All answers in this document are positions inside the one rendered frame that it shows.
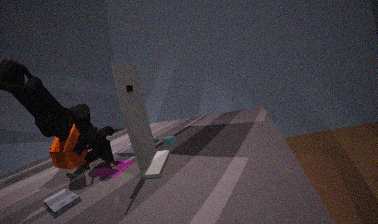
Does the grey panel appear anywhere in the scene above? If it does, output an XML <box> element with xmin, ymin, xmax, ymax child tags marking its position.
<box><xmin>111</xmin><ymin>61</ymin><xmax>171</xmax><ymax>179</ymax></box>

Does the small teal block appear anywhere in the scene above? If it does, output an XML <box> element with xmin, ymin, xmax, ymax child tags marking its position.
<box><xmin>163</xmin><ymin>135</ymin><xmax>176</xmax><ymax>145</ymax></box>

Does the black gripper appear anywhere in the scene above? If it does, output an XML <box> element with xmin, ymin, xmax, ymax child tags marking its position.
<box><xmin>82</xmin><ymin>126</ymin><xmax>114</xmax><ymax>164</ymax></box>

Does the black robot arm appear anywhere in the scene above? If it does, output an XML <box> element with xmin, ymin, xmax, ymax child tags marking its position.
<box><xmin>0</xmin><ymin>59</ymin><xmax>94</xmax><ymax>156</ymax></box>

